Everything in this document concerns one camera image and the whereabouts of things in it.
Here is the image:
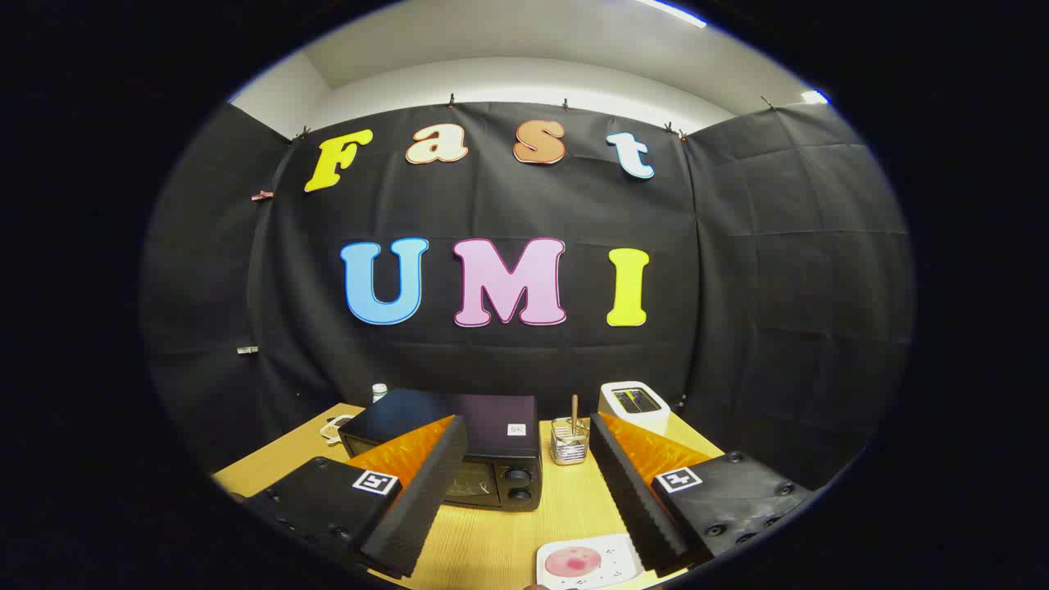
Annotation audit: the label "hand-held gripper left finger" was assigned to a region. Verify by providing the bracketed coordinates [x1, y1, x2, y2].
[244, 414, 469, 579]

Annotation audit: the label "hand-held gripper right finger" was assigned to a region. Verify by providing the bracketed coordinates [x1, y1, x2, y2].
[589, 411, 814, 577]

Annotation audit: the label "white square plate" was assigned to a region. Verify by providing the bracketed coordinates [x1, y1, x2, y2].
[537, 533, 644, 590]

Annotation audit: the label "black toaster oven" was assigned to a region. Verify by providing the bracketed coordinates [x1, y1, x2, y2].
[338, 388, 543, 512]

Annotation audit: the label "pink ham slice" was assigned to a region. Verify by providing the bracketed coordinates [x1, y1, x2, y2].
[545, 547, 603, 579]

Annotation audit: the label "white pop-up toaster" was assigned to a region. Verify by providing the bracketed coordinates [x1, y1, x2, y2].
[597, 381, 672, 437]

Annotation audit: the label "black backdrop cloth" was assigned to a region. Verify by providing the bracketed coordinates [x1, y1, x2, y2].
[139, 100, 915, 492]

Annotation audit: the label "wire utensil holder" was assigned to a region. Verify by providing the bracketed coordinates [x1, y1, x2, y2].
[550, 416, 591, 466]

